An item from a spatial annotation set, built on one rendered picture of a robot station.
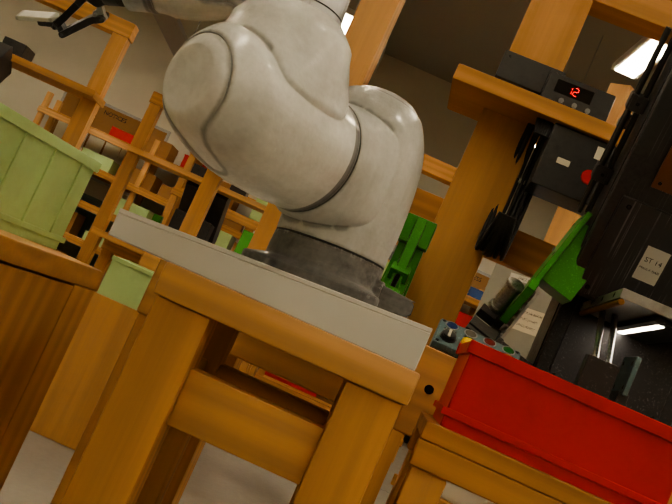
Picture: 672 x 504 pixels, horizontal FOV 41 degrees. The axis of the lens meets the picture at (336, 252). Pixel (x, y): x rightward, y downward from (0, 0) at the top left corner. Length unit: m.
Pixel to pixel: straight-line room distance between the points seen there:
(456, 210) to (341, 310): 1.16
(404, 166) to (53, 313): 0.66
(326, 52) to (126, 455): 0.51
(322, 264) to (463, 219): 1.08
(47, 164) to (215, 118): 0.60
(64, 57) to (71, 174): 11.14
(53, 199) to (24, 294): 0.20
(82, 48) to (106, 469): 11.73
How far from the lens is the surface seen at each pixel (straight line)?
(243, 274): 1.05
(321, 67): 1.02
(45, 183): 1.54
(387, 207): 1.14
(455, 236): 2.16
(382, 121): 1.15
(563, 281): 1.80
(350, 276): 1.13
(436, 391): 1.53
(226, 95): 0.96
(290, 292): 1.04
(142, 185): 11.47
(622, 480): 1.25
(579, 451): 1.23
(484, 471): 1.19
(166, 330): 1.06
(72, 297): 1.55
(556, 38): 2.30
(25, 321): 1.48
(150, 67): 12.44
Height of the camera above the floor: 0.85
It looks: 5 degrees up
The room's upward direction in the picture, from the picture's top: 24 degrees clockwise
